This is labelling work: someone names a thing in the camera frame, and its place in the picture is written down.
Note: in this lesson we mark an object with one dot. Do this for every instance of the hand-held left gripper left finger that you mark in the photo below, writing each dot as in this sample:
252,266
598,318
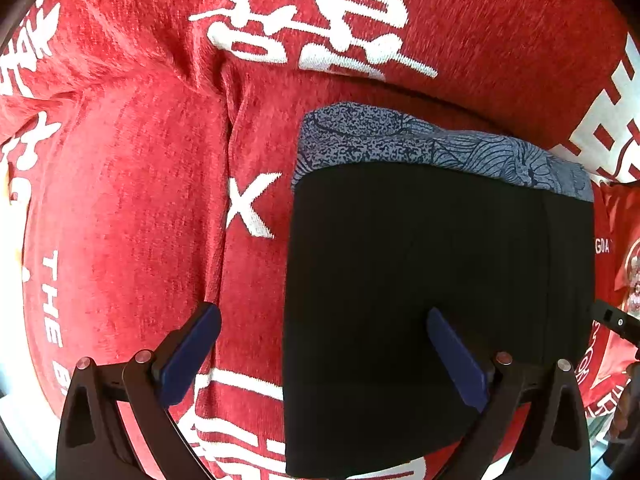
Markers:
189,360

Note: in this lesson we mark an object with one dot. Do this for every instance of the black pants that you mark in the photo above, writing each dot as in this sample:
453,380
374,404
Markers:
435,310

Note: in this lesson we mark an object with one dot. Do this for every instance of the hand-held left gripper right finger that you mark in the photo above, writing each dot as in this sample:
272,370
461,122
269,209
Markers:
457,360

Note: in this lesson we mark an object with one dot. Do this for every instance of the red printed blanket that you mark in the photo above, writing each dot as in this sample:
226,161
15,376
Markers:
150,185

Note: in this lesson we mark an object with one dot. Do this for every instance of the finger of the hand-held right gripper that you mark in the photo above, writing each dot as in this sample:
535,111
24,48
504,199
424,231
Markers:
616,321

